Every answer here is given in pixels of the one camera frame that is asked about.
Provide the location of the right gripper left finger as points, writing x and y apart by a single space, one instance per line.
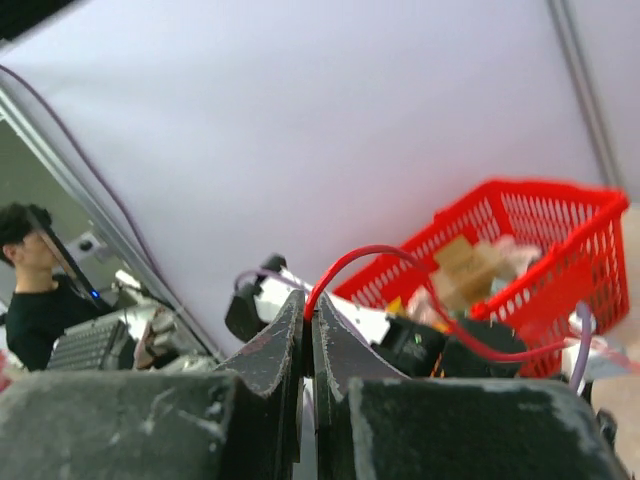
238 421

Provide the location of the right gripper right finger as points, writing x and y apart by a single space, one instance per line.
373 423

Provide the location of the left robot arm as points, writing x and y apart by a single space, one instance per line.
416 349

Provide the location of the brown cardboard box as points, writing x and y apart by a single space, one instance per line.
465 272

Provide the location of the person in black shirt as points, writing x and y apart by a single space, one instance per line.
44 303

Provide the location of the red plastic basket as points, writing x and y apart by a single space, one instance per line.
579 231

